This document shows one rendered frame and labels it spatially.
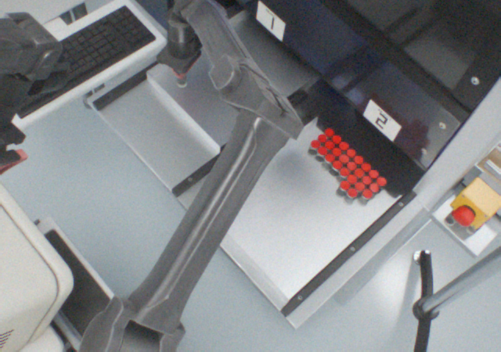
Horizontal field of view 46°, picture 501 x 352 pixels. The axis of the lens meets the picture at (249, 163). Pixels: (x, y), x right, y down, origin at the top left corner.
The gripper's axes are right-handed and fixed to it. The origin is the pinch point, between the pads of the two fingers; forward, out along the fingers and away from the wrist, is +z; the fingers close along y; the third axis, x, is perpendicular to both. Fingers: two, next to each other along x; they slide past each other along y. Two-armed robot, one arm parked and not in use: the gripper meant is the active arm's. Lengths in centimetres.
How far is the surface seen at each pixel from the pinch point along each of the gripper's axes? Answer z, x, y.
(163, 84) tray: 4.6, 3.5, -2.4
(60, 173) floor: 94, 49, -11
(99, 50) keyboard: 10.4, 25.0, -0.3
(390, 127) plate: -10.4, -46.9, 7.3
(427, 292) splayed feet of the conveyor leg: 79, -86, 18
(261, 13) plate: -9.1, -9.2, 18.4
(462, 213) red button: -10, -67, -2
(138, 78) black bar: 2.9, 8.6, -5.5
